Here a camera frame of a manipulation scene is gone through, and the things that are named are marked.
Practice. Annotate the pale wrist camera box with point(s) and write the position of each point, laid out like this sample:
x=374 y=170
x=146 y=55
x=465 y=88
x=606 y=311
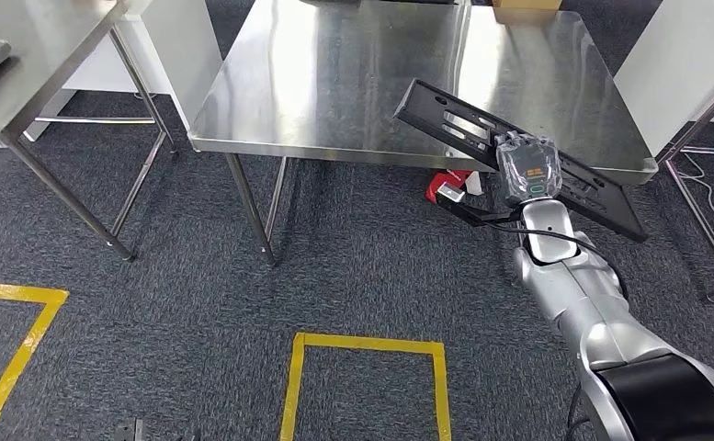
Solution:
x=451 y=193
x=128 y=431

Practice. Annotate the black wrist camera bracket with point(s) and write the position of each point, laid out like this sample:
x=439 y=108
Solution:
x=478 y=214

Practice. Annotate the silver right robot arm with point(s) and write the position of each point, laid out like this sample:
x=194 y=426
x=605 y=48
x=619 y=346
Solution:
x=575 y=292

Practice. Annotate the yellow floor tape square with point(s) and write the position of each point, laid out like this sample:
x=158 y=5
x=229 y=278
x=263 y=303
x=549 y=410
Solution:
x=369 y=342
x=15 y=291

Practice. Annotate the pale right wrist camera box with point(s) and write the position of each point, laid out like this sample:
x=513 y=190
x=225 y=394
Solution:
x=451 y=193

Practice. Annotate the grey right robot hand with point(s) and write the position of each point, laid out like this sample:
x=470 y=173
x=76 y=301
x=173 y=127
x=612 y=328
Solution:
x=530 y=173

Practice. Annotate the black plastic bracket panel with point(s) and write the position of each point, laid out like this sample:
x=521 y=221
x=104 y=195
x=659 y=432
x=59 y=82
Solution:
x=420 y=106

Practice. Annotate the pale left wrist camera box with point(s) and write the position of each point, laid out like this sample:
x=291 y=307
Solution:
x=128 y=431

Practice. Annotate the small white box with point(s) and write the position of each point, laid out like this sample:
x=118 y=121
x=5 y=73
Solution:
x=476 y=182

